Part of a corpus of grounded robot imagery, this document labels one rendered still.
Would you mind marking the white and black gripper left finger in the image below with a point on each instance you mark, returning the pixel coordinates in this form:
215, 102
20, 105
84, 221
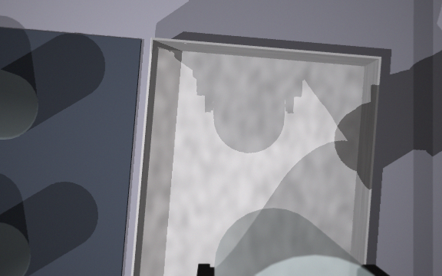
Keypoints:
205, 270

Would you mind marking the grey rectangular tray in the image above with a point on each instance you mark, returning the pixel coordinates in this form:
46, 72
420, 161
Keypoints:
229, 129

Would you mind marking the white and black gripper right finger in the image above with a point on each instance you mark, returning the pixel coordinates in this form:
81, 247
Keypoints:
374, 269

